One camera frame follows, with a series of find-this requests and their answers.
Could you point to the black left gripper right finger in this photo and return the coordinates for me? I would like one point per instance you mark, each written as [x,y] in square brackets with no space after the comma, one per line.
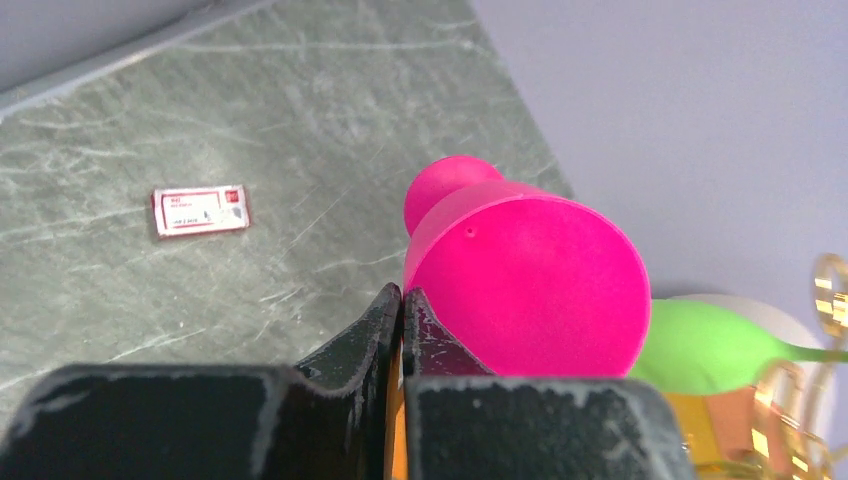
[465,422]

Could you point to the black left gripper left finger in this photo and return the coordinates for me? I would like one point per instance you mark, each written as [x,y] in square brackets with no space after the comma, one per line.
[324,417]

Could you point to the magenta plastic wine glass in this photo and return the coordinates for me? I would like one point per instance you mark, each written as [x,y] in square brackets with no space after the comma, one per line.
[528,281]

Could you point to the green plastic wine glass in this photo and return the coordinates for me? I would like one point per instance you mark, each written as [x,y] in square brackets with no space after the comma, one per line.
[697,348]

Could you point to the small red white box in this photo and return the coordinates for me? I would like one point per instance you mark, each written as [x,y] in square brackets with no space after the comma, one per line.
[181,212]

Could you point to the round pastel drawer cabinet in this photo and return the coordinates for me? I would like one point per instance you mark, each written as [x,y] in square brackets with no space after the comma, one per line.
[717,428]

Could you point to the gold wire wine glass rack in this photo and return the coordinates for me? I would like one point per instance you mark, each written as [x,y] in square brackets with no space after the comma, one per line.
[785,406]

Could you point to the aluminium frame rail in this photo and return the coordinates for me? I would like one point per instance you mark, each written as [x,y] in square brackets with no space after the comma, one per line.
[139,47]

